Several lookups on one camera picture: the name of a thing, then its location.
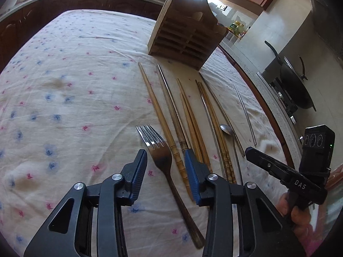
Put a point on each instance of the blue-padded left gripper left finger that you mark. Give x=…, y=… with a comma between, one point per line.
x=67, y=231

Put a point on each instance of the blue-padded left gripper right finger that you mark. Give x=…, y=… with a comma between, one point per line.
x=262, y=229

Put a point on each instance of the steel spoon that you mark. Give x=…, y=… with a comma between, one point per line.
x=229, y=131

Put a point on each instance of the dark metal-tipped chopstick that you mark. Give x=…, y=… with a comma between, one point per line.
x=174, y=113

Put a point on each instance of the steel fork with dark handle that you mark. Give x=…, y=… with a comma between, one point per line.
x=162, y=159

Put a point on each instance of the short bamboo chopstick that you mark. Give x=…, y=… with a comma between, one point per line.
x=199, y=136
x=191, y=127

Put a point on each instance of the steel chopstick long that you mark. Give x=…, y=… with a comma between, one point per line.
x=224, y=115

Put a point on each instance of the person's right hand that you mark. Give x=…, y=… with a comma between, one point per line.
x=301, y=220

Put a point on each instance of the gas stove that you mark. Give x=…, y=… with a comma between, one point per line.
x=285, y=103

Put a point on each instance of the floral white tablecloth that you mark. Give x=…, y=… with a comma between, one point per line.
x=72, y=97

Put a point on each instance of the cooking oil bottle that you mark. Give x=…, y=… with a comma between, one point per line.
x=236, y=28

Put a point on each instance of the wooden utensil holder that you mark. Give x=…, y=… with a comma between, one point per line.
x=186, y=31

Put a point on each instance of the white red rice cooker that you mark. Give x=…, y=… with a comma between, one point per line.
x=8, y=5

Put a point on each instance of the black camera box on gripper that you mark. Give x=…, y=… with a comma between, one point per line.
x=317, y=147

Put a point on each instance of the black wok with handle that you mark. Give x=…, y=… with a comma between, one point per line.
x=293, y=83

